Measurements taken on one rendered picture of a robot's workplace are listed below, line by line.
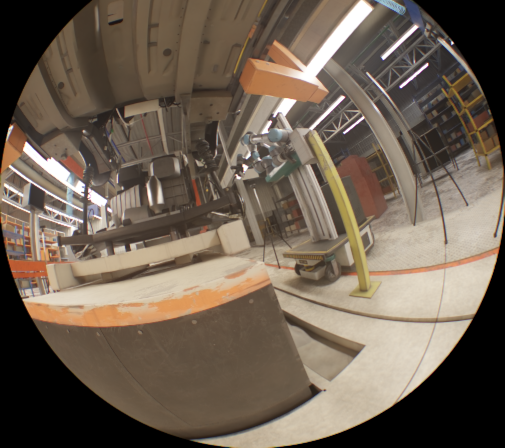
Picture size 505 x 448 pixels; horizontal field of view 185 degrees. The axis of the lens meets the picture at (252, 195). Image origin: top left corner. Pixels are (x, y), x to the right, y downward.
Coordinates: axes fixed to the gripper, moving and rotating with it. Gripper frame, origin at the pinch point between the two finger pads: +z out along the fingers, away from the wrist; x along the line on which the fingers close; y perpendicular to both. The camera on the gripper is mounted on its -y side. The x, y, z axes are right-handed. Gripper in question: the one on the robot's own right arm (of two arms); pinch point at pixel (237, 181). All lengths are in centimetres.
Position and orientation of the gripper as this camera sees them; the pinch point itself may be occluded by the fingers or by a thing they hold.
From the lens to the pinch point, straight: 156.9
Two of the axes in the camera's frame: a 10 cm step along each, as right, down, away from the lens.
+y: 6.8, 3.5, 6.5
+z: 0.0, 8.8, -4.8
